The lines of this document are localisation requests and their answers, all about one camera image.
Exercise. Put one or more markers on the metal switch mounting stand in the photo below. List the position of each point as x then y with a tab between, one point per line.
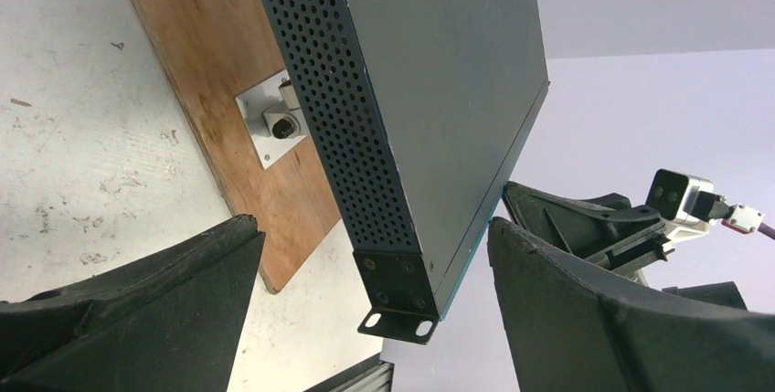
272	113

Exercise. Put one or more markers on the teal grey network switch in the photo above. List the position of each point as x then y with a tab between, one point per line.
419	110

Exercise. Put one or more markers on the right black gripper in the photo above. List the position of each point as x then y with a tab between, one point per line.
610	232

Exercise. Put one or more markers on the aluminium frame rail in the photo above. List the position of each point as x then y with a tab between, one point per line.
369	375

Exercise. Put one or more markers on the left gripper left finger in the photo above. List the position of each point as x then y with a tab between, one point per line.
170	321

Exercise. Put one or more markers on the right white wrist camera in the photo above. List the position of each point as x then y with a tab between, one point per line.
673	195

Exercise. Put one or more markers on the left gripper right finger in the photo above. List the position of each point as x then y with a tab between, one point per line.
573	326

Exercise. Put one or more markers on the wooden base board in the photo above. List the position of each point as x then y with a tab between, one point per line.
211	52

